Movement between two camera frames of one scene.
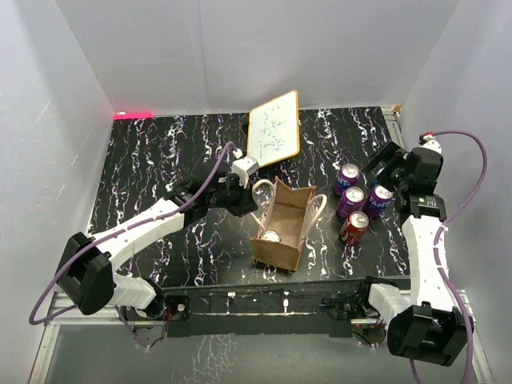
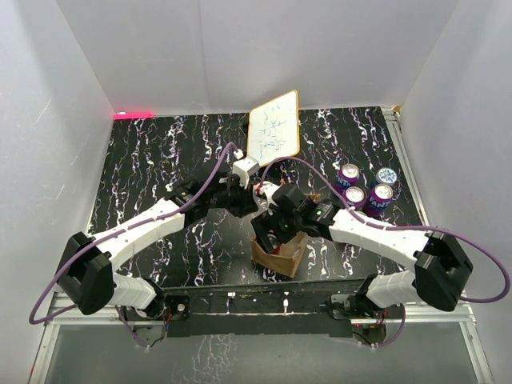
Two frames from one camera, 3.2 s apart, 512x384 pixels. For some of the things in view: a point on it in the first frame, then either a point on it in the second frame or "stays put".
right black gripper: x=391 y=154 → x=266 y=222
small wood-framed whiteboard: x=274 y=130 stays put
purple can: x=378 y=200 stays put
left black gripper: x=246 y=203 stays put
